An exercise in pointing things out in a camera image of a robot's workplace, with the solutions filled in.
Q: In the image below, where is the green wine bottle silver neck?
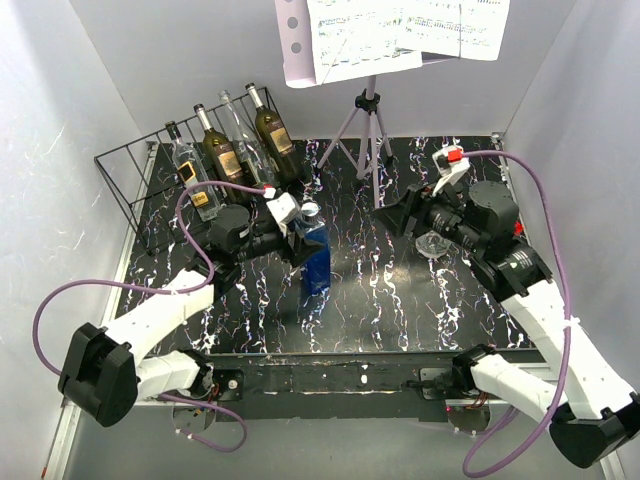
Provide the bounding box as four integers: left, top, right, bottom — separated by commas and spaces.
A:
193, 104, 250, 187

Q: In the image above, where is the left sheet music page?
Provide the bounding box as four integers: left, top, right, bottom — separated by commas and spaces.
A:
305, 0, 424, 84

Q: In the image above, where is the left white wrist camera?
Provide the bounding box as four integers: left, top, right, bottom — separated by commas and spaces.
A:
264, 186, 300, 237

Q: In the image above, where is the sheet music page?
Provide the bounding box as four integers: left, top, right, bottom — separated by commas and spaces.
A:
305, 0, 424, 84
395, 0, 512, 63

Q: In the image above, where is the blue square bottle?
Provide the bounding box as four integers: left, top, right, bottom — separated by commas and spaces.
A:
301, 201, 331, 295

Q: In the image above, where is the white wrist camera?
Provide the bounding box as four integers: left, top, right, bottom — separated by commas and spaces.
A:
432, 145, 470, 197
264, 186, 300, 237

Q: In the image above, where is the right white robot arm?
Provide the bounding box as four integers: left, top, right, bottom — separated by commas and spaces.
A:
374, 181, 639, 468

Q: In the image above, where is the clear bottle black cap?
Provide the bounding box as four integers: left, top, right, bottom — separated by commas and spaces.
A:
165, 121, 222, 222

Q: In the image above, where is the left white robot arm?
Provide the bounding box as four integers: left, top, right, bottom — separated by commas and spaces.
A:
58, 200, 321, 427

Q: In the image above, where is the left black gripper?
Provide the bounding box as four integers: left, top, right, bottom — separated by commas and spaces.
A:
234, 216, 324, 266

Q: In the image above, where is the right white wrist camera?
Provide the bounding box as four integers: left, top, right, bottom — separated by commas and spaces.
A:
432, 145, 470, 197

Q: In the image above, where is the black wire wine rack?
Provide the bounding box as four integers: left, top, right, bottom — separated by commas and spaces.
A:
94, 92, 257, 256

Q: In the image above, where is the aluminium frame rail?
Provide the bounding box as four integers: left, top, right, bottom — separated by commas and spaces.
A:
42, 139, 221, 480

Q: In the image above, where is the small clear glass bottle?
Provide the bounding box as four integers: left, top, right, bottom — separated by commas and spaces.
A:
415, 231, 452, 260

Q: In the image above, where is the right sheet music page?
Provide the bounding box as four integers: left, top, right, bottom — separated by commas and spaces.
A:
395, 0, 512, 63

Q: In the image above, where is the dark green wine bottle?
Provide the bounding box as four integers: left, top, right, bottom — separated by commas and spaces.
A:
245, 83, 304, 186

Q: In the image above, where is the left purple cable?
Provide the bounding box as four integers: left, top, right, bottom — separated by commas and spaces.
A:
32, 180, 275, 454

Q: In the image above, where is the lilac music stand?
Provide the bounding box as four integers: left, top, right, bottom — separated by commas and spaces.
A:
275, 0, 448, 207

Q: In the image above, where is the tall clear empty bottle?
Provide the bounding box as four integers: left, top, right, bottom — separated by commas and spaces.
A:
218, 90, 278, 188

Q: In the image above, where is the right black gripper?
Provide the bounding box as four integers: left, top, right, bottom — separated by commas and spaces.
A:
369, 174, 485, 255

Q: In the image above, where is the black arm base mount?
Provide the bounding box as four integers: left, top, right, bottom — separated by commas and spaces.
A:
190, 351, 489, 422

